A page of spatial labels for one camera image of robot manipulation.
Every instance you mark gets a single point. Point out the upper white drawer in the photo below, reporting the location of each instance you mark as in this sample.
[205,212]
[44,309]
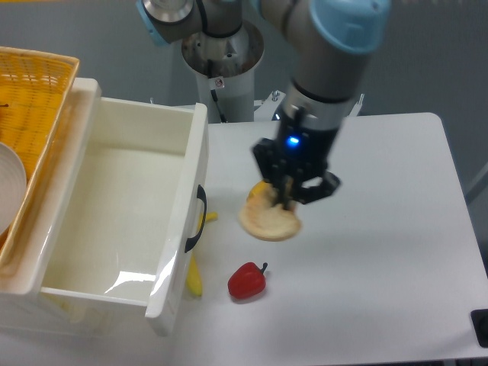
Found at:
[134,214]

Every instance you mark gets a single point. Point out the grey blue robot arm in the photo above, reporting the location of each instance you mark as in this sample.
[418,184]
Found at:
[334,40]

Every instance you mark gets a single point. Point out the white drawer cabinet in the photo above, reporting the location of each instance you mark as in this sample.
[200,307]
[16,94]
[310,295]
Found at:
[34,267]

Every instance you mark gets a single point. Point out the black object at table edge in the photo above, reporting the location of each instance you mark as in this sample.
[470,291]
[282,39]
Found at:
[480,322]

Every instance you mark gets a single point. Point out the white metal bracket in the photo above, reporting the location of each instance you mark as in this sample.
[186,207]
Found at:
[264,109]

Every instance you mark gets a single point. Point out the yellow bell pepper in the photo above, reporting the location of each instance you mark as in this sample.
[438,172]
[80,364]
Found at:
[257,189]

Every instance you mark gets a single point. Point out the white plate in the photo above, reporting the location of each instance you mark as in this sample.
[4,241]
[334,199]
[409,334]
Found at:
[13,185]

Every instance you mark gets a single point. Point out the yellow banana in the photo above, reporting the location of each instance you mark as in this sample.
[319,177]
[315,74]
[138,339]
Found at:
[193,278]

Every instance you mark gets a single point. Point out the triangle bread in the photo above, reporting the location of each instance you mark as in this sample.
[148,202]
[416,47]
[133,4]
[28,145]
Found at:
[260,218]

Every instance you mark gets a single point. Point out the red bell pepper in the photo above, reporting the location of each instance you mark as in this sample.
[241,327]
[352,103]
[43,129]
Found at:
[247,281]

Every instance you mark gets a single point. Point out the black drawer handle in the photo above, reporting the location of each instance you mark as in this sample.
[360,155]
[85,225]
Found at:
[191,242]

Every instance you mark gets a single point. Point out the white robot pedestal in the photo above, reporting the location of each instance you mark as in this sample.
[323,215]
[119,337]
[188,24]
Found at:
[224,69]

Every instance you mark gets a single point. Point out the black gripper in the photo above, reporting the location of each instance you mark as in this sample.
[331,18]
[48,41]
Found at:
[296,155]

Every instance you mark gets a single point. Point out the yellow plastic basket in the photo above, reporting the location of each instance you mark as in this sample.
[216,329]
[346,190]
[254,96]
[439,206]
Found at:
[34,89]

